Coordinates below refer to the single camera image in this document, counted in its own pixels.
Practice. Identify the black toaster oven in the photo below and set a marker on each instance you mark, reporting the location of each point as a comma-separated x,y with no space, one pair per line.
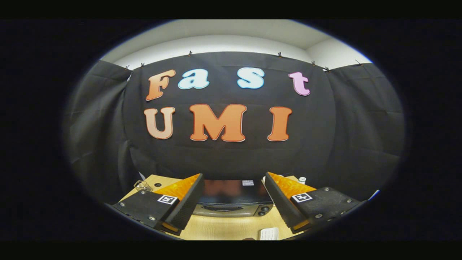
231,193

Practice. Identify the row of black cloth clips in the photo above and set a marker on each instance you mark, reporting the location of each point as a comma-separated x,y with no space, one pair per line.
279,54

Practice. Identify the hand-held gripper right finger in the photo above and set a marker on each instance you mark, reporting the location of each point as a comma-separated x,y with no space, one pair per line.
281,202

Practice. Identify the green label plastic bottle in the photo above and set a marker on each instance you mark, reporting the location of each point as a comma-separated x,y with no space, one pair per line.
302,179

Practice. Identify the white rectangular dish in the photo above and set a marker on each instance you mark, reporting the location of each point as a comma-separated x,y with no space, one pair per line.
269,234

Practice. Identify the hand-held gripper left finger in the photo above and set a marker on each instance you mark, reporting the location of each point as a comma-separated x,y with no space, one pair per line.
187,206

